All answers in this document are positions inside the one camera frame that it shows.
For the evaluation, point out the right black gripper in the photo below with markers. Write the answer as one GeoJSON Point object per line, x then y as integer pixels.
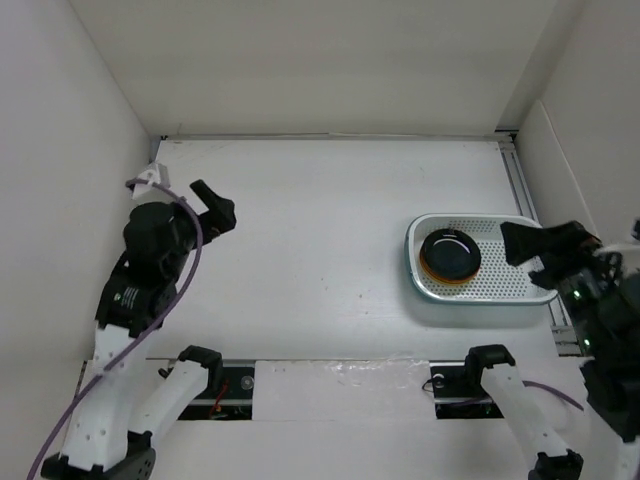
{"type": "Point", "coordinates": [565, 243]}

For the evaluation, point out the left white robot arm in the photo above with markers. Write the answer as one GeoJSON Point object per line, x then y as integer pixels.
{"type": "Point", "coordinates": [103, 433]}

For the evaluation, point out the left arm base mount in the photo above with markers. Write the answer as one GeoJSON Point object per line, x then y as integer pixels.
{"type": "Point", "coordinates": [233, 401]}

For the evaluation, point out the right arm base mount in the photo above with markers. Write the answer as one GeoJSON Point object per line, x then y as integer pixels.
{"type": "Point", "coordinates": [454, 396]}

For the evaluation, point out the orange plate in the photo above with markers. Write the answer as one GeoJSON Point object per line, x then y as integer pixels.
{"type": "Point", "coordinates": [451, 273]}

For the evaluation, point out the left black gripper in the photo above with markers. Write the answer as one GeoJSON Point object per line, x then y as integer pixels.
{"type": "Point", "coordinates": [219, 217]}

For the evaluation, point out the aluminium rail right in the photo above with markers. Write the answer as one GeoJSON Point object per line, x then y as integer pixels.
{"type": "Point", "coordinates": [564, 336]}

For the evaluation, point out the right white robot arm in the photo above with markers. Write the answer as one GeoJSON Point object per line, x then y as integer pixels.
{"type": "Point", "coordinates": [611, 381]}

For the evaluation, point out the black plate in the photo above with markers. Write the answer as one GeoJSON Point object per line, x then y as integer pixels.
{"type": "Point", "coordinates": [449, 244]}

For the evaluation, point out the white perforated plastic bin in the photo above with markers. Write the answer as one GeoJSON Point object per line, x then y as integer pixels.
{"type": "Point", "coordinates": [496, 283]}

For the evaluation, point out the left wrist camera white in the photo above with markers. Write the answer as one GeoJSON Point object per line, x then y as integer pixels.
{"type": "Point", "coordinates": [143, 188]}

